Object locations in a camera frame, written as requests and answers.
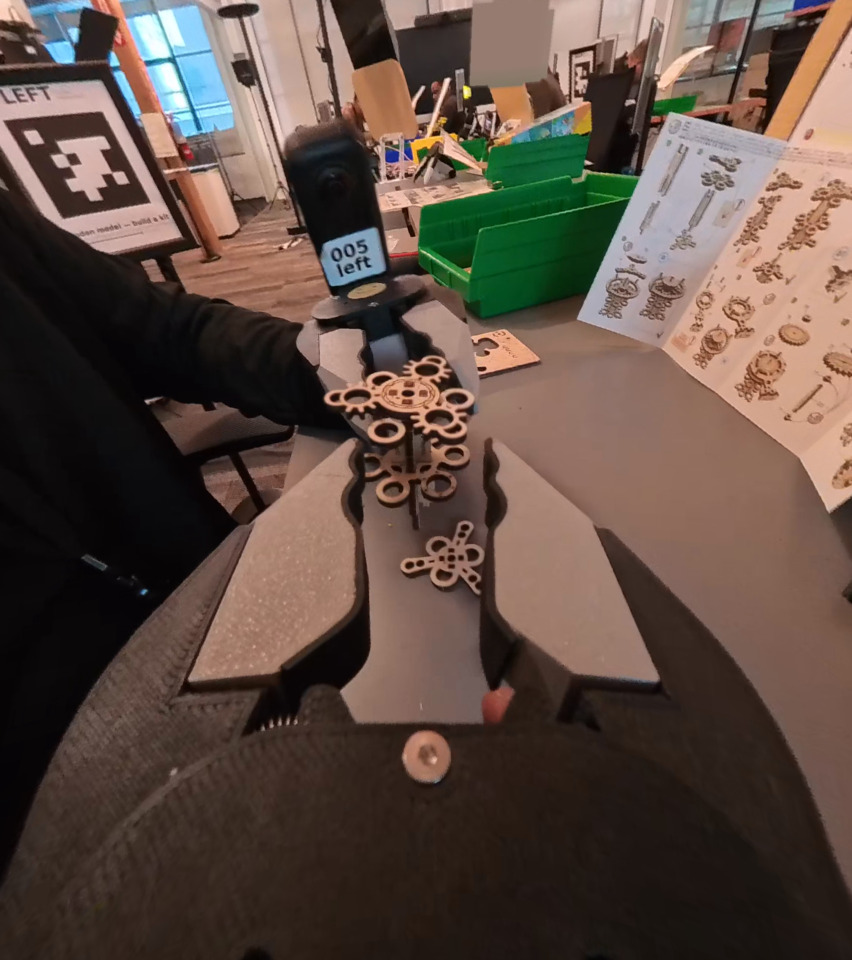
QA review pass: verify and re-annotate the small wooden cross-shaped part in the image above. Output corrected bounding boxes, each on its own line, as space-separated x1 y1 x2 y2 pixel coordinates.
400 519 486 597

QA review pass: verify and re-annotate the black white marker sign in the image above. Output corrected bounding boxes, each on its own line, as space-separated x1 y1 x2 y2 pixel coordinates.
0 61 199 261

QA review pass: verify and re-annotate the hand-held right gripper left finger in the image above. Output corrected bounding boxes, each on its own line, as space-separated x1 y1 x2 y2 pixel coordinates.
186 438 372 693

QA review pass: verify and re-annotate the white printed cardboard board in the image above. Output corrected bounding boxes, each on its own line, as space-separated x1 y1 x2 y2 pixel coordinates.
762 0 852 153

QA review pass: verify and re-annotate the tan cardboard panel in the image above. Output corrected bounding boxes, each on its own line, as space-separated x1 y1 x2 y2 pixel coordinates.
353 58 420 141

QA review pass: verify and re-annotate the colourful printed box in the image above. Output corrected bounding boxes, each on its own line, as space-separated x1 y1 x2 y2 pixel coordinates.
507 100 592 144

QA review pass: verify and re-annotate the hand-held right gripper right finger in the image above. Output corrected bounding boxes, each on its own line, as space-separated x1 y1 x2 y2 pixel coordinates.
480 437 661 693

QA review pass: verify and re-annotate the small distant marker sign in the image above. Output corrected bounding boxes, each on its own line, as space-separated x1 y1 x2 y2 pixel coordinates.
567 45 598 104

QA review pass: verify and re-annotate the person's left forearm black sleeve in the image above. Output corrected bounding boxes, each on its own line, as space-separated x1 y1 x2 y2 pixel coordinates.
114 288 348 432

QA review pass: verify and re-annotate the black computer monitor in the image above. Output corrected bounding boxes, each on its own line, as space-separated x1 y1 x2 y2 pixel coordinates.
585 41 658 175

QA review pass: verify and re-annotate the wooden laser-cut parts sheet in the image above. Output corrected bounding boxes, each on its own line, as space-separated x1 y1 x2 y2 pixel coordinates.
471 327 542 378

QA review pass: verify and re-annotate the black office chair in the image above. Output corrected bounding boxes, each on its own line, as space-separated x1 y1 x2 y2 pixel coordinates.
147 396 298 522

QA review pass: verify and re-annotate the large green plastic bin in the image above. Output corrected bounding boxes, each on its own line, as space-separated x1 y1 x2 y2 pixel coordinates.
417 171 641 320

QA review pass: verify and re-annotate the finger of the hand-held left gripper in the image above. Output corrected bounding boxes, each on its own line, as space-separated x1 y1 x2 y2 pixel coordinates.
315 326 376 445
398 298 484 419

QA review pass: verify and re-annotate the small green plastic bin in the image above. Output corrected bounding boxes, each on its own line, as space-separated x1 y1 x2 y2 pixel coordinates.
483 133 592 189

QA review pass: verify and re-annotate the wooden gear model assembly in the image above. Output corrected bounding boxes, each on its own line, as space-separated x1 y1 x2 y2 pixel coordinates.
323 355 476 531

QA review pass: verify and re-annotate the folded paper instruction sheet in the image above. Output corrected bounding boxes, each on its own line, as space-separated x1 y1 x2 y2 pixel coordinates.
577 112 852 513

